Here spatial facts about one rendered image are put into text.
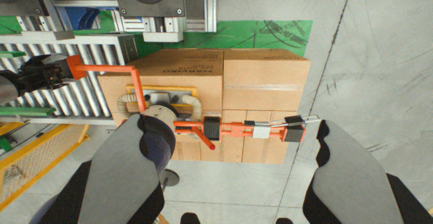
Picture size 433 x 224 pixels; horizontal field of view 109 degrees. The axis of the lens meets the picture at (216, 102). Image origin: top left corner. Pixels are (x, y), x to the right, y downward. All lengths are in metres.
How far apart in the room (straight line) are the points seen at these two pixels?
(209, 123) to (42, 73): 0.55
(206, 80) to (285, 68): 0.65
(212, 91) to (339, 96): 1.70
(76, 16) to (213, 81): 0.65
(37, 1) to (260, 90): 1.16
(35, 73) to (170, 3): 0.45
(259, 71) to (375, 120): 1.82
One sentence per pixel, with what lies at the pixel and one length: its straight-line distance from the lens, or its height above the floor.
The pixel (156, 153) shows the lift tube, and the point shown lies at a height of 1.28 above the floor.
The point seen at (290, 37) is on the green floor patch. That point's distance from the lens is 1.75.
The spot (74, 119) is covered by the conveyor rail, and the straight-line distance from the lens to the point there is 1.78.
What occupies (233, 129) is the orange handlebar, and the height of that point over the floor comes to 1.09.
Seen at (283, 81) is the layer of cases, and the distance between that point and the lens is 1.23.
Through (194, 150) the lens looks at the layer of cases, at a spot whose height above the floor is 0.54.
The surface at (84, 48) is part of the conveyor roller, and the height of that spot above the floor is 0.54.
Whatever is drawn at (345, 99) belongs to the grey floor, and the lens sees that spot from 2.27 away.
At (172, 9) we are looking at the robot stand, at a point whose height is 1.04.
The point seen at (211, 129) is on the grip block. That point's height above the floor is 1.09.
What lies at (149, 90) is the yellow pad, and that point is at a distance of 0.80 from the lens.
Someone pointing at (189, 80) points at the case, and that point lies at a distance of 0.74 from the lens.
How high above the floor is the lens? 1.63
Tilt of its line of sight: 63 degrees down
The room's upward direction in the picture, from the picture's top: 174 degrees counter-clockwise
